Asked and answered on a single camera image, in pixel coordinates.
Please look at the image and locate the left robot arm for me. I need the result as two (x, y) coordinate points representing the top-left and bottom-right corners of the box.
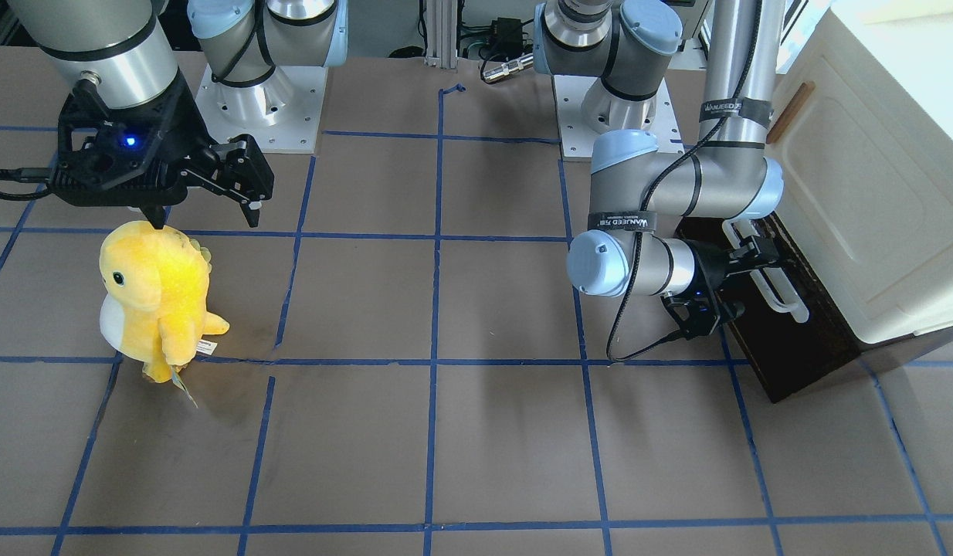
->
(534, 1), (784, 341)

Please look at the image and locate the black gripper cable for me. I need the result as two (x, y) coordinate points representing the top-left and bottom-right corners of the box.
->
(605, 0), (763, 364)

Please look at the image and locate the dark wooden drawer cabinet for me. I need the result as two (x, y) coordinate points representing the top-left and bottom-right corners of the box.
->
(755, 327), (953, 402)

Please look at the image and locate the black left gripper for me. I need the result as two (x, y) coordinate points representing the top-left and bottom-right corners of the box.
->
(661, 236), (784, 341)

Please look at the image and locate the dark wooden drawer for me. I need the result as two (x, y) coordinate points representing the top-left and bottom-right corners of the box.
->
(721, 214), (872, 402)

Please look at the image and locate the yellow plush toy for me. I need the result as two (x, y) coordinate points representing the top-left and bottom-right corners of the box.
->
(99, 221), (230, 392)

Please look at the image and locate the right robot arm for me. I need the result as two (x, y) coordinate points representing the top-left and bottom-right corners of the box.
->
(0, 1), (348, 229)

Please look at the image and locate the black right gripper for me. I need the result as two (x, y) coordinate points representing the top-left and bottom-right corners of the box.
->
(47, 73), (275, 231)

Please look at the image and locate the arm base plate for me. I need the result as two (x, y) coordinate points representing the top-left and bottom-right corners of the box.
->
(195, 66), (328, 154)
(553, 75), (684, 161)

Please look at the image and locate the cream plastic storage box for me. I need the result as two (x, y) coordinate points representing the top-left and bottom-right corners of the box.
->
(767, 1), (953, 344)

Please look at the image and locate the aluminium frame post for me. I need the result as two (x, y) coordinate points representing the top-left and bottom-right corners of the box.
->
(423, 0), (461, 71)

